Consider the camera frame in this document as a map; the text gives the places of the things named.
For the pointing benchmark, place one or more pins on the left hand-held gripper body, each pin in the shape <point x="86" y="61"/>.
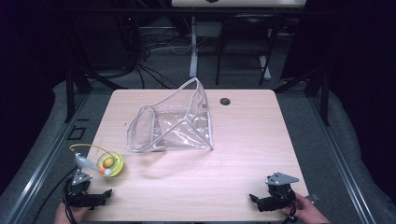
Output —
<point x="79" y="190"/>

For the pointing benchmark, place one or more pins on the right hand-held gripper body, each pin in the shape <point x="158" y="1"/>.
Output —
<point x="280" y="191"/>

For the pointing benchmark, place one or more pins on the black metal stand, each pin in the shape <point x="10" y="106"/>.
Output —
<point x="77" y="87"/>
<point x="314" y="87"/>

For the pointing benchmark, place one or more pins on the person's left hand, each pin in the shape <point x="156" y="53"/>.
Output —
<point x="69" y="215"/>

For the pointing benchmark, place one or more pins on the aluminium floor rail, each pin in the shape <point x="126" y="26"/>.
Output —
<point x="342" y="161"/>
<point x="40" y="168"/>

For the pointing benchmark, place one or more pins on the clear plastic zipper bag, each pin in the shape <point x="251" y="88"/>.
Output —
<point x="174" y="124"/>

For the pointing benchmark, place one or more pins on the black chair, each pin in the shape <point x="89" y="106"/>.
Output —
<point x="246" y="43"/>

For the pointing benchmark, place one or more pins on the black tape square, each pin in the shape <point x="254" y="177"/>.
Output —
<point x="76" y="133"/>

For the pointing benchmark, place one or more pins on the white desk with legs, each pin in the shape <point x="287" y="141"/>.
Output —
<point x="194" y="46"/>

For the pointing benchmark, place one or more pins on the person's right hand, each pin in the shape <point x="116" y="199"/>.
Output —
<point x="306" y="211"/>

